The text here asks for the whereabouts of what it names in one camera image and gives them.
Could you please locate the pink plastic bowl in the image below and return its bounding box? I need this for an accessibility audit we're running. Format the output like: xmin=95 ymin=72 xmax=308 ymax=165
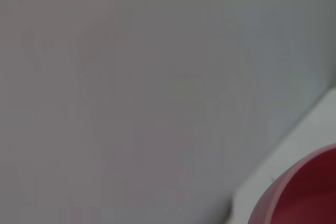
xmin=247 ymin=142 xmax=336 ymax=224

